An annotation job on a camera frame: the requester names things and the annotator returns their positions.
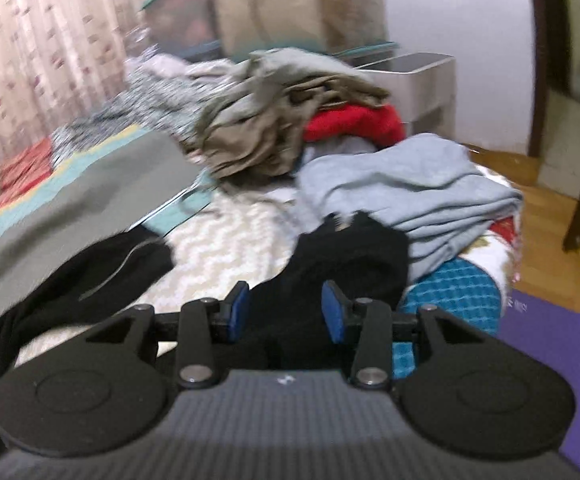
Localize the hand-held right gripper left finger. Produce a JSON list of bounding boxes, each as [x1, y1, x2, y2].
[[86, 281, 250, 390]]

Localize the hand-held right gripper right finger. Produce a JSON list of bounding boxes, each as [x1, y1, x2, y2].
[[321, 280, 477, 391]]

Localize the black pants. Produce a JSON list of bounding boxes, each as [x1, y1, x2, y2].
[[0, 212, 411, 467]]

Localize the zigzag patterned bedspread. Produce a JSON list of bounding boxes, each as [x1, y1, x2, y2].
[[0, 125, 471, 376]]

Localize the blue checkered cloth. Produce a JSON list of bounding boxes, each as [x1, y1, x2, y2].
[[392, 257, 502, 381]]

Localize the light grey-blue sweatshirt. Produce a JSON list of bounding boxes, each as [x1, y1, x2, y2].
[[297, 132, 525, 278]]

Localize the olive khaki garment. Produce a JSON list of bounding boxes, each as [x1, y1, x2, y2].
[[195, 47, 391, 181]]

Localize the red garment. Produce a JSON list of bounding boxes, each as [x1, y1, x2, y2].
[[302, 105, 407, 148]]

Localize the purple floor mat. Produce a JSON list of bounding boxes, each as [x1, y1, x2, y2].
[[497, 287, 580, 471]]

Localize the black and white patterned cloth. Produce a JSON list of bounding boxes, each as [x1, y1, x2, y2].
[[52, 52, 241, 161]]

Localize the grey plastic bin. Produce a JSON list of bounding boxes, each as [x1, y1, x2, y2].
[[357, 51, 457, 148]]

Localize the red floral quilt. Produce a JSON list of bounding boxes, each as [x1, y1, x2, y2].
[[0, 137, 71, 233]]

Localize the clear plastic storage box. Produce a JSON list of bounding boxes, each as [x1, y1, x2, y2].
[[140, 0, 223, 58]]

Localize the dark wooden furniture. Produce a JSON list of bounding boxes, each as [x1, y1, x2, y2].
[[526, 0, 580, 253]]

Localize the leaf print curtain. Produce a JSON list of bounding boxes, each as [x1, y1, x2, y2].
[[0, 0, 176, 176]]

